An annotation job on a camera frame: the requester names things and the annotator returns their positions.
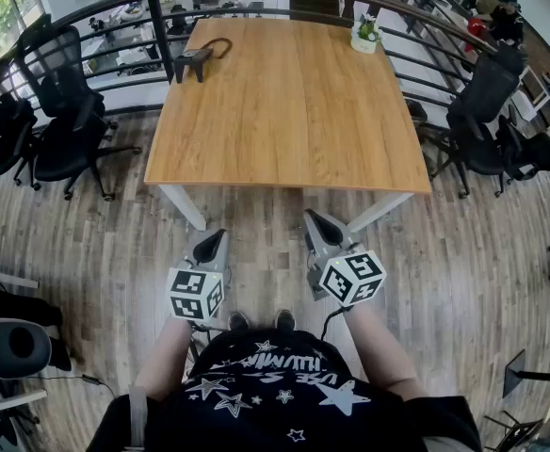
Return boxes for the black floor cable with adapter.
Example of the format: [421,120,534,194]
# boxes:
[33,373,117,398]

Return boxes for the white pot with flowers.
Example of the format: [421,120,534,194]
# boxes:
[349,12,383,56]

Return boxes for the white table leg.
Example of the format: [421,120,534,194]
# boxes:
[348,190,416,234]
[158,184,208,233]

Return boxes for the black folding stand legs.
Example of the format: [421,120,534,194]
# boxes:
[484,410,545,452]

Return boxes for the black board on stand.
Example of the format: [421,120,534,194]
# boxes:
[501,348,550,399]

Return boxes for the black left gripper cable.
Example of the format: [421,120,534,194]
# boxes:
[188,321,218,347]

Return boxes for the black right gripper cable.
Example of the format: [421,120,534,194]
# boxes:
[320,304,354,343]

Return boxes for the person's left forearm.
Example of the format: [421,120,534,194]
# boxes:
[136,316,195,402]

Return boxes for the person's right forearm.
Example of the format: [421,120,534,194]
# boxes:
[343,304,429,402]

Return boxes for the black device with cable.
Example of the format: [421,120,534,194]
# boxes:
[173,47,216,85]

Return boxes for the black railing with wooden handrail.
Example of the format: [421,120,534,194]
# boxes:
[0,0,528,118]

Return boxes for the person's right black shoe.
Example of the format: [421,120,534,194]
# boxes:
[274,309,297,332]

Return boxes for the grey round device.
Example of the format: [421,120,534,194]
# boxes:
[0,317,53,380]

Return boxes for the white shelf unit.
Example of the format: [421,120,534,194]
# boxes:
[0,218,49,416]

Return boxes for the person's black star-print shirt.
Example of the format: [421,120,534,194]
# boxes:
[86,330,483,452]

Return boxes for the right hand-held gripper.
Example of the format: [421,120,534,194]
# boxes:
[303,208,388,308]

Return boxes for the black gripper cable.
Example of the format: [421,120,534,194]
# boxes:
[188,321,218,347]
[320,304,354,343]

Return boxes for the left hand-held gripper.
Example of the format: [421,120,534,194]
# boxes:
[165,228,232,326]

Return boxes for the grey shoulder strap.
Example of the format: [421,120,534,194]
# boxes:
[128,383,147,447]

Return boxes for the white desk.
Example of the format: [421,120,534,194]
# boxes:
[510,66,550,127]

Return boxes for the black mesh office chair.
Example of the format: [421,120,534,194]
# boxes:
[18,14,143,202]
[0,61,41,192]
[426,47,529,201]
[494,105,550,198]

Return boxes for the black bag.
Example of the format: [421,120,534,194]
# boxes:
[0,268,64,330]

